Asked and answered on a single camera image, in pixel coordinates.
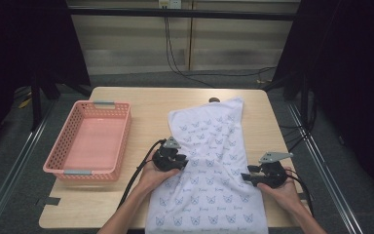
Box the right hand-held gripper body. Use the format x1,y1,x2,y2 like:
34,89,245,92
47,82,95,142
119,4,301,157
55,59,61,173
255,151,294,190

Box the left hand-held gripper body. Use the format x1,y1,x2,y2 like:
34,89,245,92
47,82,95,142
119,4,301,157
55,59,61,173
151,136,185,174

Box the white printed cloth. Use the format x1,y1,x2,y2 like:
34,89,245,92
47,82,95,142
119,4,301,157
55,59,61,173
145,96,270,234

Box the pink plastic basket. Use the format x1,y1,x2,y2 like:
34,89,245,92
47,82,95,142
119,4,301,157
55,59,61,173
42,99,132,182

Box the person's left hand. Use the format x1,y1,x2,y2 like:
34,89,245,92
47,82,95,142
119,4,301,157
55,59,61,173
137,158,182,197

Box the person's right hand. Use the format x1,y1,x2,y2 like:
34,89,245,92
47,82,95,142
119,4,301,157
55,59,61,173
256,166,302,213

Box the black curtain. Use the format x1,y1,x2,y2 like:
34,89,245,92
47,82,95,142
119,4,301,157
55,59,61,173
271,0,374,199
0,0,92,157

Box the black horizontal bar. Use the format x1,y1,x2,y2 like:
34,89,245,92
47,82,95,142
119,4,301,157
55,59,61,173
67,7,296,22

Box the yellow floor object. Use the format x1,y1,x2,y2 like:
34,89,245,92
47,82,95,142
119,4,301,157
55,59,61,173
18,97,33,110

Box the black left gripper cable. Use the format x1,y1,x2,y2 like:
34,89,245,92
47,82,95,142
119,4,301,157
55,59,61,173
116,138,168,210

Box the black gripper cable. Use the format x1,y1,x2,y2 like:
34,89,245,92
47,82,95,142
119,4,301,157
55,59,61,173
116,138,168,210
284,168,315,216

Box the black floor cables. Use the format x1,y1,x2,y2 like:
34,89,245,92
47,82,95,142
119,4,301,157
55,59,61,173
278,122,310,153

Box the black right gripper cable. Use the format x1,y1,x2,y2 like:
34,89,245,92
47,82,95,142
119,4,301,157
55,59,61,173
284,168,315,216

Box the metal floor rail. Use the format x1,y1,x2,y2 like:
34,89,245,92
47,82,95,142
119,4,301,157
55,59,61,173
286,100,365,234
0,97,57,234

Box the black stand post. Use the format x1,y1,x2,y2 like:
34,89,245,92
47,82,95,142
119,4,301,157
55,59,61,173
299,72,310,130
29,72,44,132

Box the black wall cable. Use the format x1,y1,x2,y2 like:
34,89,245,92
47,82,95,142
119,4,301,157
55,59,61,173
164,16,216,89
166,16,278,78

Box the white wall outlet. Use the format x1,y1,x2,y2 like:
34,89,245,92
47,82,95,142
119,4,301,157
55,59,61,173
158,0,183,10

